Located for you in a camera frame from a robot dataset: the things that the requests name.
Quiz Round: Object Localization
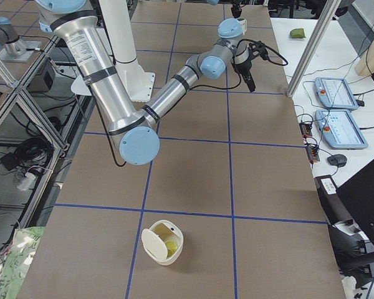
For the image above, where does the brown paper table cover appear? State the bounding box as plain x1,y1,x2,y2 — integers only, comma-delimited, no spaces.
17,3,347,299

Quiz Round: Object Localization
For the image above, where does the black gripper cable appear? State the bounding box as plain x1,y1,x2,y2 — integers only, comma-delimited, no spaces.
193,39,289,91

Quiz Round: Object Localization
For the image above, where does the white column with base plate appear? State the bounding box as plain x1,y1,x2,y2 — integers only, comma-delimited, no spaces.
99,0,155,102

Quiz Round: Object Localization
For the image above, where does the teach pendant tablet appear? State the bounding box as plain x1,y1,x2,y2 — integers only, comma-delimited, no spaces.
314,77,359,111
315,109,368,150

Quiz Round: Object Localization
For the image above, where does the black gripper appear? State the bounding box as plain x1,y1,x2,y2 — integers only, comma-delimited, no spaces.
231,0,242,18
233,60,256,92

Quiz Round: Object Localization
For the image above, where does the green bean bag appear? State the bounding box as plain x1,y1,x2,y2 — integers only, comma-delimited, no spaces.
290,28,306,39

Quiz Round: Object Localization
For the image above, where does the lower teach pendant tablet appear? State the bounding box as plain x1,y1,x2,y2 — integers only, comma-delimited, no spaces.
315,109,368,150

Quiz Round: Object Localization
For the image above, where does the green patterned cloth bag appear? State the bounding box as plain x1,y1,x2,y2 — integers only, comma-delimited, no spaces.
0,226,45,298

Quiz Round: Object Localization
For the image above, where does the orange black adapter box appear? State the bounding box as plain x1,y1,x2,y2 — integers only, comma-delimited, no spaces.
299,122,312,138

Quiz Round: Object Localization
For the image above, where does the black office chair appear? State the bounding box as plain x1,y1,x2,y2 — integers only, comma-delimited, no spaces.
314,175,374,288

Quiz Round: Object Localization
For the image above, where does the black computer mouse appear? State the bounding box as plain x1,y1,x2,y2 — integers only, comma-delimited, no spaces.
327,154,347,168

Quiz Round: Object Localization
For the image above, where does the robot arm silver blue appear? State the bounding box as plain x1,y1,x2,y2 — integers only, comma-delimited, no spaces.
37,1,251,165
206,0,242,19

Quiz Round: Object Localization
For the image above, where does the white mug with handle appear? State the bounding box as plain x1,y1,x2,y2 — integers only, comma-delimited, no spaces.
237,18,247,35

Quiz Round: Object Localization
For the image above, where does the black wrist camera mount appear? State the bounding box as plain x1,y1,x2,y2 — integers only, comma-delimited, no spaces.
247,41,269,61

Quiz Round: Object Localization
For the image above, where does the upper teach pendant tablet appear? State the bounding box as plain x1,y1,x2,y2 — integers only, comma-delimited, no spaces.
314,77,359,111

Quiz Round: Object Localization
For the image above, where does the cream desktop trash bin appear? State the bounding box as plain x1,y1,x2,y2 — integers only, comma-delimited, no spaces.
141,219,184,266

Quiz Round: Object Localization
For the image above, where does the black laptop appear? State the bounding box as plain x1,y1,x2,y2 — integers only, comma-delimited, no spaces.
337,159,374,244

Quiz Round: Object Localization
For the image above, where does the aluminium frame post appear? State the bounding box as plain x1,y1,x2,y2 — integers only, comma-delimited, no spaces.
285,0,341,98

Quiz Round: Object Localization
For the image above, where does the yellow lemon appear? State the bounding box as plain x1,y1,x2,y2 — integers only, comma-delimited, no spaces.
165,241,178,256

